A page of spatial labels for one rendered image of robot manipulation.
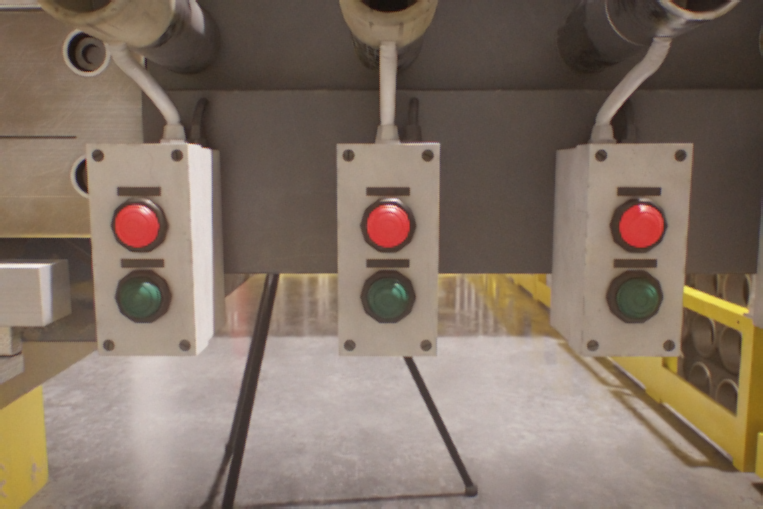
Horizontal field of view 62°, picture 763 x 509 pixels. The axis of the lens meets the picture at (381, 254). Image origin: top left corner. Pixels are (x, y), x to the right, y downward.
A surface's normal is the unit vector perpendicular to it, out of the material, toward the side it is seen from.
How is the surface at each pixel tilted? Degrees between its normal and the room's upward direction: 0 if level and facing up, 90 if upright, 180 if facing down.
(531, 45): 90
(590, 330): 90
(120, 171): 90
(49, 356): 90
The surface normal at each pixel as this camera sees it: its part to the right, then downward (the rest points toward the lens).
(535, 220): 0.00, 0.13
